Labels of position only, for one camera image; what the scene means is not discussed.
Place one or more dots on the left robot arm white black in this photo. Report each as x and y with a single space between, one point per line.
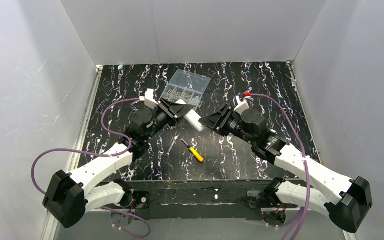
70 195

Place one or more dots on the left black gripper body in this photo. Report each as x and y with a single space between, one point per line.
168 110

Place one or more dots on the clear plastic parts organizer box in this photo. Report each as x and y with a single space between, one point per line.
186 86

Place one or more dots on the white remote control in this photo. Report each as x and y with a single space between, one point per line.
192 117

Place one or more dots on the yellow handled screwdriver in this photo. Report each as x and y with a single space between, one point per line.
193 151

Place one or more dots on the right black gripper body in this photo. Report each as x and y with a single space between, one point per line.
224 117

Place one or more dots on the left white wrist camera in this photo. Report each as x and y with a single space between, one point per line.
148 99

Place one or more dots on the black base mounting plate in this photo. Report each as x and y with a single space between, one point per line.
201 199

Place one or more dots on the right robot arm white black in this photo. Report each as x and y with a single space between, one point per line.
345 201

